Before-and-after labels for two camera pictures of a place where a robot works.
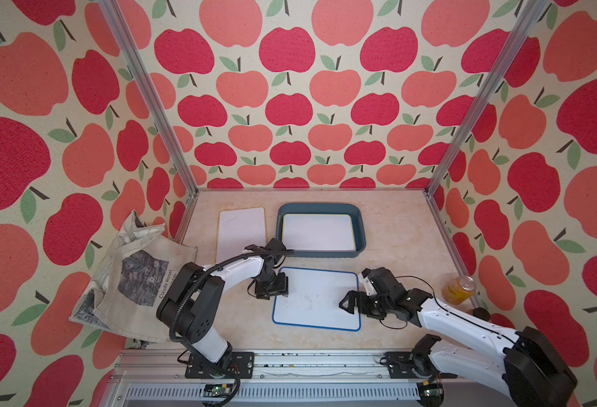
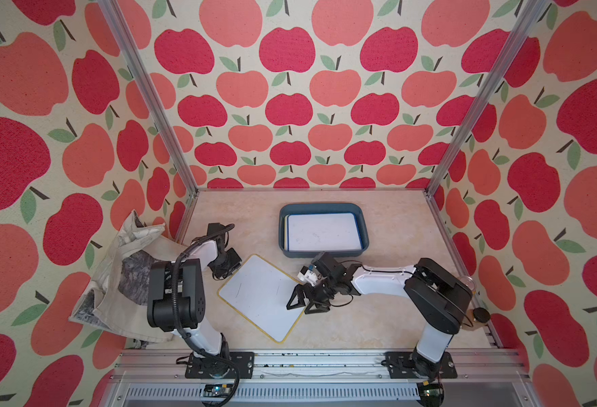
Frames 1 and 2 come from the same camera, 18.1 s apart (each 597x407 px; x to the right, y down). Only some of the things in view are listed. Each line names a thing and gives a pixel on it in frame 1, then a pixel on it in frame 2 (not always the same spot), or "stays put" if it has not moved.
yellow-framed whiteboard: [238, 228] -> [260, 292]
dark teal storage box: [354, 210] stays put
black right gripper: [349, 299] -> [298, 290]
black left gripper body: [275, 285] -> [228, 264]
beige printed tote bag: [124, 295] stays put
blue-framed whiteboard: [314, 299] -> [324, 231]
